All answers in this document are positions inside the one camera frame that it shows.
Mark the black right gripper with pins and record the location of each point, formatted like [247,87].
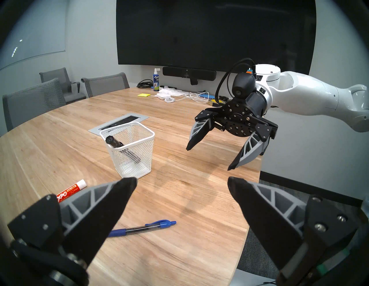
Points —
[240,118]

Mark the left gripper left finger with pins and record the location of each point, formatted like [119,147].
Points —
[98,219]

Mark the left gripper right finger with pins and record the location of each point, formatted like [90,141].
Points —
[268,219]

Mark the black permanent marker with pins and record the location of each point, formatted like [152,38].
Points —
[111,140]

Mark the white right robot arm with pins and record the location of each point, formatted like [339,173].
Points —
[311,95]

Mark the orange white Expo marker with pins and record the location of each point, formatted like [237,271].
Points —
[73,188]

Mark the blue ballpoint pen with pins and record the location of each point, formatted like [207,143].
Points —
[144,228]

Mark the white mesh pen holder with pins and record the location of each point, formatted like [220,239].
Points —
[138,170]

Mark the yellow black tape roll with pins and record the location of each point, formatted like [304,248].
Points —
[214,101]

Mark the crumpled white tissue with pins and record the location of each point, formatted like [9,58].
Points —
[170,92]

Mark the black video sound bar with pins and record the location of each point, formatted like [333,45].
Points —
[187,73]

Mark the grey table outlet panel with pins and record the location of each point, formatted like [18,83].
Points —
[96,129]

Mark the Expo cleaner spray bottle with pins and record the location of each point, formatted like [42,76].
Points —
[156,83]

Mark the yellow sticky note pad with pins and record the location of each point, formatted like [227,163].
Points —
[143,94]

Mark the grey mesh office chair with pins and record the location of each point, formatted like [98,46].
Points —
[31,103]
[101,85]

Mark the grey office chair with armrests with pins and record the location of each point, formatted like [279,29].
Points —
[57,76]

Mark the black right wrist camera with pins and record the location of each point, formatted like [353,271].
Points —
[243,85]

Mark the large black wall screen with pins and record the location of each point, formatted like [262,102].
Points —
[230,34]

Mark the large wall glass board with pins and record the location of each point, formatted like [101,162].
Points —
[28,37]

